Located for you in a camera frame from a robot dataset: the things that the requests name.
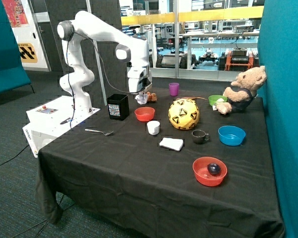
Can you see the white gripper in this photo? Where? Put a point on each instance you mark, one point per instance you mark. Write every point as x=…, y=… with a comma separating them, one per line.
x=139, y=79

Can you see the paper ball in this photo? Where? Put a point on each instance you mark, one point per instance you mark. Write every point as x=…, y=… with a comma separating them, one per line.
x=142, y=98

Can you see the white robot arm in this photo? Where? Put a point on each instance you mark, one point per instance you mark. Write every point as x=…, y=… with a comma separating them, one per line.
x=133, y=49

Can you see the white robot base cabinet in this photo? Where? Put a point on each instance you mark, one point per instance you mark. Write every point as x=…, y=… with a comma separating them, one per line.
x=49, y=121

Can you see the small brown plush toy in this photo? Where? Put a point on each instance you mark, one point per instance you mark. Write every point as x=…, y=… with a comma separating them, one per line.
x=152, y=97

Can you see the black square bin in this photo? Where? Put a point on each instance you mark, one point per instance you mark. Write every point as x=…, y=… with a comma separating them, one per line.
x=118, y=106

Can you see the red bowl near bin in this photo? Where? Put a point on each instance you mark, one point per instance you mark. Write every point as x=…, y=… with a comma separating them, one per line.
x=144, y=114

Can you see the purple plastic cup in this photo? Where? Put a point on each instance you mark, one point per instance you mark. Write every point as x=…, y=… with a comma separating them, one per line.
x=173, y=88

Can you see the white cup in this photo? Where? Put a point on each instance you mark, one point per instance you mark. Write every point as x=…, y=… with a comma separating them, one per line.
x=153, y=127

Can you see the yellow black soccer ball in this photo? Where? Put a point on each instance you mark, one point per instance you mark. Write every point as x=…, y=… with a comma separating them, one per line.
x=184, y=114

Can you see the metal spoon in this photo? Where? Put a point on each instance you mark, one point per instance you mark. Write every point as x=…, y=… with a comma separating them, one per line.
x=98, y=131

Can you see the white folded cloth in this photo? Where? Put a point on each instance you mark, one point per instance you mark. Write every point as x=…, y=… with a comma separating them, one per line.
x=171, y=143

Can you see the green bowl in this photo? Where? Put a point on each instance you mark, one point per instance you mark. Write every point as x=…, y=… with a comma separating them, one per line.
x=215, y=99

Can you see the black mug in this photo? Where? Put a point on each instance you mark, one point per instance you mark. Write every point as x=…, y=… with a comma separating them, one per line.
x=200, y=136

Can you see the black tablecloth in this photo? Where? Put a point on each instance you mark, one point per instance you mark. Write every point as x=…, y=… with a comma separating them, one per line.
x=129, y=179

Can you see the brown teddy bear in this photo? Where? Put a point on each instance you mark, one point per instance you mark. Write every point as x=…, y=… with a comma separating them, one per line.
x=243, y=90

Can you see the red bowl front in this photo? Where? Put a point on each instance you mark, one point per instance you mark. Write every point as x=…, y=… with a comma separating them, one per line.
x=201, y=172

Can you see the blue bowl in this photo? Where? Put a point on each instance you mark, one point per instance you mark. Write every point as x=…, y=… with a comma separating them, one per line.
x=231, y=135

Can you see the dark purple plum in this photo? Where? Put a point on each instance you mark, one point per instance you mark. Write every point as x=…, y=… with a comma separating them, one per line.
x=214, y=169

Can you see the teal sofa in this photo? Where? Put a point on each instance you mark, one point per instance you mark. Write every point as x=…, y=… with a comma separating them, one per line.
x=12, y=73

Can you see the teal partition wall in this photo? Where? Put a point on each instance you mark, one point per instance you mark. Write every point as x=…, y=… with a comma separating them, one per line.
x=278, y=49

